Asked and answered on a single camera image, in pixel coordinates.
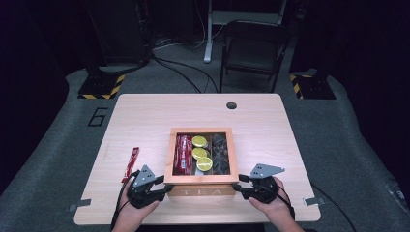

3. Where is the person's right hand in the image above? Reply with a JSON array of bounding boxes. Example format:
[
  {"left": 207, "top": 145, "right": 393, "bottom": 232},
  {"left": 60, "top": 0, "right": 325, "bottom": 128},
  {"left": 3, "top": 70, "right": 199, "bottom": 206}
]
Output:
[{"left": 248, "top": 176, "right": 295, "bottom": 223}]

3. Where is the wooden tea box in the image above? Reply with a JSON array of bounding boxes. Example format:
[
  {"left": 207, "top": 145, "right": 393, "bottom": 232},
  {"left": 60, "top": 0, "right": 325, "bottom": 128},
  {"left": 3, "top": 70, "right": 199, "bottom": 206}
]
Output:
[{"left": 163, "top": 127, "right": 240, "bottom": 197}]

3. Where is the white metal desk frame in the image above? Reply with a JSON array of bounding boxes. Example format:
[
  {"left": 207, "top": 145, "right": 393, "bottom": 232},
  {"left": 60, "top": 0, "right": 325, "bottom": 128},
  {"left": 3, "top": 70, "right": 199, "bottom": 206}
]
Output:
[{"left": 203, "top": 0, "right": 288, "bottom": 64}]

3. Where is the black folding chair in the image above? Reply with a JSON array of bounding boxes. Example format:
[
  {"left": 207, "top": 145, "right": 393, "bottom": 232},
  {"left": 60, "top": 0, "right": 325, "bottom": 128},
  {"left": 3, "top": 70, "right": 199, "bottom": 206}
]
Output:
[{"left": 219, "top": 19, "right": 292, "bottom": 94}]

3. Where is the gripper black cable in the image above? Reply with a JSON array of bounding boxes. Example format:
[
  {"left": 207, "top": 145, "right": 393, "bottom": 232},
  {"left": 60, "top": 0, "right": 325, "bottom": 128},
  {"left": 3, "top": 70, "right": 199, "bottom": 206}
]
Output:
[
  {"left": 274, "top": 185, "right": 296, "bottom": 221},
  {"left": 110, "top": 169, "right": 141, "bottom": 232}
]

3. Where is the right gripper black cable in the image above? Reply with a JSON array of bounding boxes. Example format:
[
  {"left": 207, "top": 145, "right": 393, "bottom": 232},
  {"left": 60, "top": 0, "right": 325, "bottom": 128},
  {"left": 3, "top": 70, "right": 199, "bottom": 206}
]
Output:
[{"left": 274, "top": 185, "right": 296, "bottom": 221}]

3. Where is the white floor cable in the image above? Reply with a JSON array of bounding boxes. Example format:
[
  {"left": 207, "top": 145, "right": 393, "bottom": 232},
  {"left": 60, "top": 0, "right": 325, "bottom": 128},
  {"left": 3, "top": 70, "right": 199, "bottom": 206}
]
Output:
[{"left": 153, "top": 0, "right": 225, "bottom": 51}]

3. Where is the grey metal table clip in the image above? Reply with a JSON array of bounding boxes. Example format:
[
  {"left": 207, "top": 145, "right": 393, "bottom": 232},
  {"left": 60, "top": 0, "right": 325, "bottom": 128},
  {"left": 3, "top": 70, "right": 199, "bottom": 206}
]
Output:
[
  {"left": 303, "top": 196, "right": 326, "bottom": 207},
  {"left": 68, "top": 198, "right": 93, "bottom": 213}
]

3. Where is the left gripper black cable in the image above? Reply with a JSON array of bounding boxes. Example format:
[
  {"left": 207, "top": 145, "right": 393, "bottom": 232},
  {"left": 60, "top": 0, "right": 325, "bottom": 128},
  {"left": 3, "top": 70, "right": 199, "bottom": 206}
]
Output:
[{"left": 110, "top": 169, "right": 141, "bottom": 232}]

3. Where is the person's left hand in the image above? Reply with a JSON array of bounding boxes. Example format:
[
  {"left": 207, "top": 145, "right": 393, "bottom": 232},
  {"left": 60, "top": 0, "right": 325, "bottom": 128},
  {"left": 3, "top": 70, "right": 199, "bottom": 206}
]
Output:
[{"left": 115, "top": 180, "right": 161, "bottom": 227}]

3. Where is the long black floor cable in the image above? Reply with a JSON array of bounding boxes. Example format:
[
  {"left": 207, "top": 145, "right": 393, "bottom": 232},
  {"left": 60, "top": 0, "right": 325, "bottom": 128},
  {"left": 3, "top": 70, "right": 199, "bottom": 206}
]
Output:
[{"left": 150, "top": 55, "right": 220, "bottom": 95}]

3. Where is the black stand hazard-striped base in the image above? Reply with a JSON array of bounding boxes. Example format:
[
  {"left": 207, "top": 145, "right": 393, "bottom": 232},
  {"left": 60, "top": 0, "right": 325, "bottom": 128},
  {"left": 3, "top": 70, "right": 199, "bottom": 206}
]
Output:
[
  {"left": 288, "top": 68, "right": 337, "bottom": 101},
  {"left": 76, "top": 0, "right": 126, "bottom": 101}
]

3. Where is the red drink sachet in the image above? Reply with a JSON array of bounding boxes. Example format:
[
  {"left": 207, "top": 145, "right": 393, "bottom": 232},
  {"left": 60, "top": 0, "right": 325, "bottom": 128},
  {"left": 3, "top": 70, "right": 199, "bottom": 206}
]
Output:
[{"left": 121, "top": 146, "right": 140, "bottom": 185}]

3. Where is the pile of dark tea packets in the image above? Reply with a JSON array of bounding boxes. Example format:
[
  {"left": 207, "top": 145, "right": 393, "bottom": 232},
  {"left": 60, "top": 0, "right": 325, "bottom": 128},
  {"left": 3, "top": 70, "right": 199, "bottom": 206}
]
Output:
[{"left": 211, "top": 133, "right": 231, "bottom": 176}]

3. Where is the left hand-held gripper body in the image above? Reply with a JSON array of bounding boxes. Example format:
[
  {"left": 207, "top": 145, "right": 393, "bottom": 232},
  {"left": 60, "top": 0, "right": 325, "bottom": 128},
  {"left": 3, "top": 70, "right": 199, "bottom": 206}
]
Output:
[{"left": 127, "top": 164, "right": 162, "bottom": 210}]

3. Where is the yellow-green round capsule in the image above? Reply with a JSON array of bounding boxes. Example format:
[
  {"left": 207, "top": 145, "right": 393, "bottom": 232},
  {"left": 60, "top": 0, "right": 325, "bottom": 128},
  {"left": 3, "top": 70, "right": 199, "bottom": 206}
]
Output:
[
  {"left": 191, "top": 147, "right": 209, "bottom": 160},
  {"left": 191, "top": 135, "right": 209, "bottom": 149},
  {"left": 196, "top": 157, "right": 214, "bottom": 173}
]

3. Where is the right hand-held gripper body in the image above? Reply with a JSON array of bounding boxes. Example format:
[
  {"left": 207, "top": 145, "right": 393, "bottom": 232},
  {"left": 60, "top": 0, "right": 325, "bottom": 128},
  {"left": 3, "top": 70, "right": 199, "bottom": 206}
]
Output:
[{"left": 249, "top": 162, "right": 286, "bottom": 205}]

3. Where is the bundle of red sachets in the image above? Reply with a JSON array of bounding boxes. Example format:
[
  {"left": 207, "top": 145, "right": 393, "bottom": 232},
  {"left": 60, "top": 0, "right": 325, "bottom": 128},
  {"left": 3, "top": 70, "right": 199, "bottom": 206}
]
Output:
[{"left": 173, "top": 133, "right": 194, "bottom": 177}]

